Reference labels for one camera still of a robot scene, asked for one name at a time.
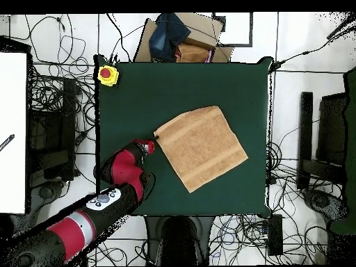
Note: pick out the tan terry towel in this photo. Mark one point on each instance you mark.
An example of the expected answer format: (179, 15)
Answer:
(200, 147)

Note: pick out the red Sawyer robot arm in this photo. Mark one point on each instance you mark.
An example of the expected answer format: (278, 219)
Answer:
(125, 169)

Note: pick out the black flat bar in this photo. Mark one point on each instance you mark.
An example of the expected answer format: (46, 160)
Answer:
(306, 119)

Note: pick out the dark green table cloth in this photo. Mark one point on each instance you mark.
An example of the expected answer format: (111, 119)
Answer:
(194, 83)

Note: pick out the yellow emergency stop button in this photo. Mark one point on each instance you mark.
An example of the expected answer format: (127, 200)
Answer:
(111, 80)

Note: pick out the brown folded cloth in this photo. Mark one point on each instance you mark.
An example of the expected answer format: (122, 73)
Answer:
(192, 54)

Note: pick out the pink cloth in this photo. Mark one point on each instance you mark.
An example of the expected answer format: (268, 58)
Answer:
(210, 55)

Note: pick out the black equipment rack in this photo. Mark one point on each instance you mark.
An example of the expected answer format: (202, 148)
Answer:
(52, 133)

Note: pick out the blue jeans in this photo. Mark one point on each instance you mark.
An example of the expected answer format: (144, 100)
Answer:
(167, 36)

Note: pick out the black round knob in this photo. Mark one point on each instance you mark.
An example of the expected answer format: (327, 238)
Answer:
(320, 201)
(46, 192)

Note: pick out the brown cardboard box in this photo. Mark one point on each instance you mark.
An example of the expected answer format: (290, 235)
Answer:
(200, 30)

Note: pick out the dark grey stand base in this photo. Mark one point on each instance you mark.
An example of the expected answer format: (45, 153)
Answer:
(39, 200)
(328, 205)

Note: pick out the white panel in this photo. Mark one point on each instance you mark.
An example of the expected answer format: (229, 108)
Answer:
(12, 111)

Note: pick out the striped black rod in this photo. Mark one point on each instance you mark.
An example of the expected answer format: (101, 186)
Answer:
(7, 141)

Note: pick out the black power box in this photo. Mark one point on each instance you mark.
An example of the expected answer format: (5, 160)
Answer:
(275, 236)

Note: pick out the black panel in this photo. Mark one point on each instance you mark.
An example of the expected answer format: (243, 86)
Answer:
(332, 128)

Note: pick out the dark green fabric panel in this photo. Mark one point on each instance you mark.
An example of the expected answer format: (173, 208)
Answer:
(351, 139)

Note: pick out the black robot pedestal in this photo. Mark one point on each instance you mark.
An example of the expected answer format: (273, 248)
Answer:
(178, 239)

